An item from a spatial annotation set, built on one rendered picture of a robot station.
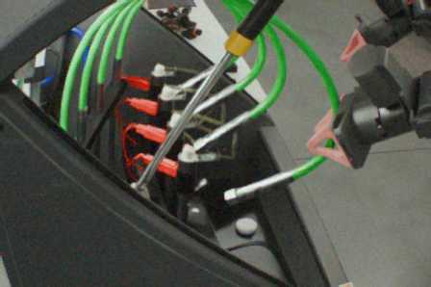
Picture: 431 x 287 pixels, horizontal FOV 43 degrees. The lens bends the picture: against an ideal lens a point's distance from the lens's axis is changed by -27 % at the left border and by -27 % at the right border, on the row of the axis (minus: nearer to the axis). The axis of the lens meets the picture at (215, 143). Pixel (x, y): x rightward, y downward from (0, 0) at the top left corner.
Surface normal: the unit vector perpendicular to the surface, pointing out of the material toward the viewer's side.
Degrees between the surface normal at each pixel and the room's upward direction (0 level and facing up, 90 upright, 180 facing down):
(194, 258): 90
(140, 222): 90
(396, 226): 0
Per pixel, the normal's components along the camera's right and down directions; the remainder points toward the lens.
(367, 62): -0.68, -0.60
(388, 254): 0.11, -0.82
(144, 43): 0.25, 0.57
